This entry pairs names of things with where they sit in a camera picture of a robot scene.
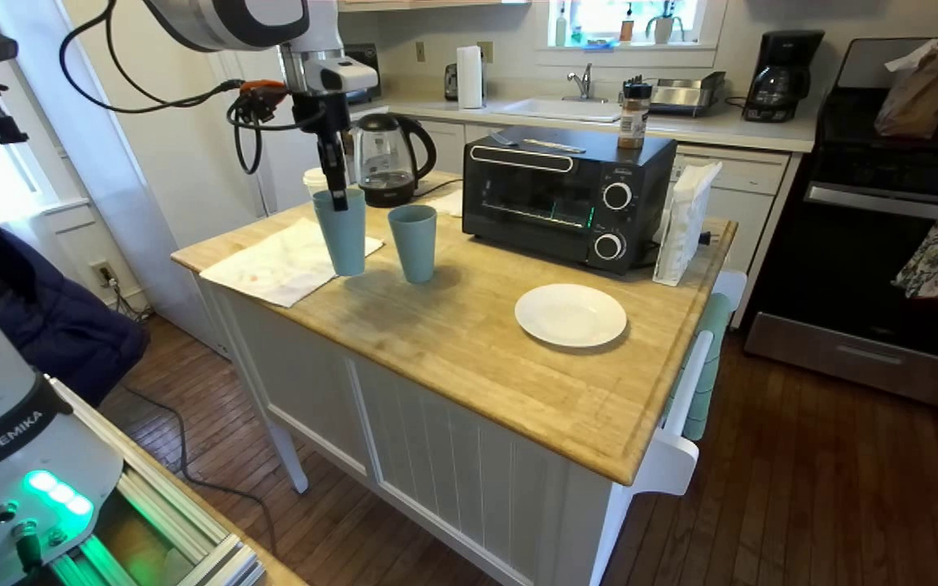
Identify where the white wooden-top kitchen island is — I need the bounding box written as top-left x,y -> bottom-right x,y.
170,165 -> 748,586

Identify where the dark blue jacket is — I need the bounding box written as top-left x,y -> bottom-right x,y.
0,194 -> 153,407

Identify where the white paper towel roll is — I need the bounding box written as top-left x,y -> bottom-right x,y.
451,41 -> 487,113

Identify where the teal plastic cup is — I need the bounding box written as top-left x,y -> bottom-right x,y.
309,185 -> 372,209
313,197 -> 372,280
384,201 -> 444,290

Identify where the spice jar with black lid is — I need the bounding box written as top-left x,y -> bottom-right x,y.
616,76 -> 655,148

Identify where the small white napkin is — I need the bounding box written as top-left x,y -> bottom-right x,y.
427,185 -> 468,219

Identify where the black toaster oven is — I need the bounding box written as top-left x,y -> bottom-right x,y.
460,124 -> 681,277

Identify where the grey dish rack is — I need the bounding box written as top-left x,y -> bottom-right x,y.
649,67 -> 732,119

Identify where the white paper bag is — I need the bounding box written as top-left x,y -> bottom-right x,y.
650,160 -> 727,290

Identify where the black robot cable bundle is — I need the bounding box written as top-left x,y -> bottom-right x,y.
56,0 -> 300,178

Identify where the brown paper bag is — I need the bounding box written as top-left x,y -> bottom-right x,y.
873,30 -> 938,144

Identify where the black floor cable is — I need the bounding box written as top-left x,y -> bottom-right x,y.
116,382 -> 290,536

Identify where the glass electric kettle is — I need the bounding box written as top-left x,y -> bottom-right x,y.
350,111 -> 444,210

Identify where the brown glass bottle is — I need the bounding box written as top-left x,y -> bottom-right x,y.
616,0 -> 637,50

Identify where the teal hanging towel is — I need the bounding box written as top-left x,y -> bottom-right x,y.
682,286 -> 736,441

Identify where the white lidded paper cup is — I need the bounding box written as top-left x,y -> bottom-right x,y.
300,163 -> 331,206

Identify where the black kitchen stove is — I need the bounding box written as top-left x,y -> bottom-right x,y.
741,31 -> 938,425

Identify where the white kitchen sink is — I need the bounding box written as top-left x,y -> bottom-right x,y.
486,93 -> 627,126

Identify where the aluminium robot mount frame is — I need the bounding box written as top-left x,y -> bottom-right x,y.
41,371 -> 309,586

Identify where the white stained cloth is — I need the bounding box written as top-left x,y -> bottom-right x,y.
198,219 -> 386,309

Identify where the white framed kitchen window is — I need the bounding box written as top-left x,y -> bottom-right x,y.
540,0 -> 728,56

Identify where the black coffee maker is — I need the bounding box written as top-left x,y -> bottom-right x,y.
739,25 -> 827,126

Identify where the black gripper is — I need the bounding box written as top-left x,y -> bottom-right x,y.
290,92 -> 359,216

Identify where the white wall outlet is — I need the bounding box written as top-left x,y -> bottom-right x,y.
85,255 -> 124,296

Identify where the white ceramic plate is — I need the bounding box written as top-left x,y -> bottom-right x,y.
510,280 -> 631,351

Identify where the green plant in jar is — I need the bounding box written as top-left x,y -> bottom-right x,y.
643,0 -> 681,50

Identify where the chrome sink faucet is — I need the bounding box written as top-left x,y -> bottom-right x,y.
563,60 -> 603,104

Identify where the white soap bottle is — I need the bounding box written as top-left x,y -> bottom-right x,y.
551,0 -> 575,50

